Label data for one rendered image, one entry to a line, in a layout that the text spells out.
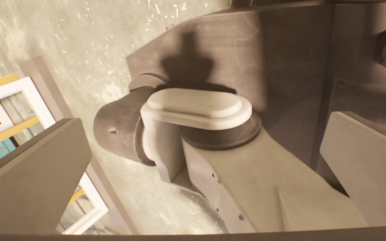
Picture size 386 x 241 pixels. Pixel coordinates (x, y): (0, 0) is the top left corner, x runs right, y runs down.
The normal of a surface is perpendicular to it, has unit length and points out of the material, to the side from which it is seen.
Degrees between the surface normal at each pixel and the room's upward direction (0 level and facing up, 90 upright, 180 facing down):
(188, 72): 0
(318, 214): 113
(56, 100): 90
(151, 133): 0
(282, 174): 90
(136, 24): 0
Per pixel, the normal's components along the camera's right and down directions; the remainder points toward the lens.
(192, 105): -0.15, -0.86
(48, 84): 0.82, 0.03
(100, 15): -0.51, 0.49
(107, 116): -0.48, -0.37
